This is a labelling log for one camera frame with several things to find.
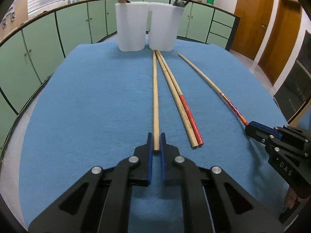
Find green lower kitchen cabinets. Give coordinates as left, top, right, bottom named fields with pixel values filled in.
left=1, top=0, right=240, bottom=145

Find white double utensil holder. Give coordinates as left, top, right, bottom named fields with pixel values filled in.
left=115, top=2, right=184, bottom=52

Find grey spoon in holder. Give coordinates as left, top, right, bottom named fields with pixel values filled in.
left=173, top=1, right=185, bottom=7

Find red handled bamboo chopstick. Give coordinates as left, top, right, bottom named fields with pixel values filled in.
left=165, top=61, right=204, bottom=147

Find wooden door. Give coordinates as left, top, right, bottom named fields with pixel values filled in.
left=232, top=0, right=274, bottom=60
left=258, top=0, right=302, bottom=84

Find plain bamboo chopstick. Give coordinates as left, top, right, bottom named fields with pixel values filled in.
left=155, top=50, right=199, bottom=148
left=152, top=51, right=160, bottom=154

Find blue table mat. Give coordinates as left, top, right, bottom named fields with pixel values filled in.
left=19, top=41, right=288, bottom=225

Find cardboard board with device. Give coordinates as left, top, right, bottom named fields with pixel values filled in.
left=1, top=0, right=28, bottom=41

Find right hand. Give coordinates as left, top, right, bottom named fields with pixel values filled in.
left=284, top=187, right=310, bottom=209

